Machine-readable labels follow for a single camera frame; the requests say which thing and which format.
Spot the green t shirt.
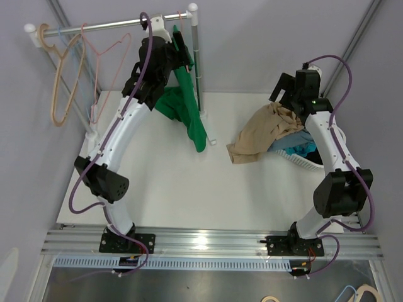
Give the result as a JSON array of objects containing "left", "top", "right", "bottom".
[{"left": 155, "top": 26, "right": 207, "bottom": 153}]

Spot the grey blue t shirt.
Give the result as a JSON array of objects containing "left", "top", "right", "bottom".
[{"left": 268, "top": 130, "right": 315, "bottom": 152}]

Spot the beige t shirt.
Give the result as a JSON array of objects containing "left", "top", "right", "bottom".
[{"left": 227, "top": 102, "right": 304, "bottom": 164}]

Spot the teal t shirt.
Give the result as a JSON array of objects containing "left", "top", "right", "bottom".
[{"left": 285, "top": 142, "right": 317, "bottom": 157}]

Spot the beige wooden hanger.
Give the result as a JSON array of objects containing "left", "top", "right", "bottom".
[{"left": 37, "top": 23, "right": 86, "bottom": 127}]

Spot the light blue wire hanger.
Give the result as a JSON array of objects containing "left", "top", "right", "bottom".
[{"left": 57, "top": 26, "right": 92, "bottom": 122}]

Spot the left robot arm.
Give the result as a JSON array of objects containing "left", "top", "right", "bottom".
[{"left": 74, "top": 30, "right": 191, "bottom": 254}]

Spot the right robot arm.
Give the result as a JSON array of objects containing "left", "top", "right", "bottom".
[{"left": 265, "top": 67, "right": 373, "bottom": 256}]

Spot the spare blue hanger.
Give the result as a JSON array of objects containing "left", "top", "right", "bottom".
[{"left": 334, "top": 285, "right": 358, "bottom": 302}]

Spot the spare beige hanger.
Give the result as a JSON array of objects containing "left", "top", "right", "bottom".
[{"left": 352, "top": 283, "right": 383, "bottom": 302}]

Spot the black garment in basket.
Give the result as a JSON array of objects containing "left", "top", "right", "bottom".
[{"left": 306, "top": 150, "right": 323, "bottom": 165}]

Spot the white plastic laundry basket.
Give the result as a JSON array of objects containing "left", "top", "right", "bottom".
[{"left": 275, "top": 124, "right": 347, "bottom": 171}]

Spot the white metal clothes rack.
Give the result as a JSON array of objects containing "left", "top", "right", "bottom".
[{"left": 24, "top": 1, "right": 217, "bottom": 146}]

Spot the tape roll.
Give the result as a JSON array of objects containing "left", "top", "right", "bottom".
[{"left": 261, "top": 296, "right": 280, "bottom": 302}]

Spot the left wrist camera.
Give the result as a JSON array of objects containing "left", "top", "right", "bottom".
[{"left": 140, "top": 14, "right": 172, "bottom": 43}]

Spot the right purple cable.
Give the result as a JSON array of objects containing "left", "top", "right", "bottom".
[{"left": 301, "top": 55, "right": 376, "bottom": 279}]

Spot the purple cable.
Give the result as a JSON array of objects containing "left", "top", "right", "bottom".
[
  {"left": 68, "top": 11, "right": 150, "bottom": 277},
  {"left": 301, "top": 55, "right": 376, "bottom": 279}
]

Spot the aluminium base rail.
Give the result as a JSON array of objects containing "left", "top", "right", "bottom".
[{"left": 41, "top": 225, "right": 383, "bottom": 260}]

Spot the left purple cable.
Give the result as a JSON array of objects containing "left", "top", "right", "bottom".
[{"left": 68, "top": 11, "right": 150, "bottom": 277}]

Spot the slotted cable duct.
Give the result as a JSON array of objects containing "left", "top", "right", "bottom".
[{"left": 54, "top": 255, "right": 308, "bottom": 272}]

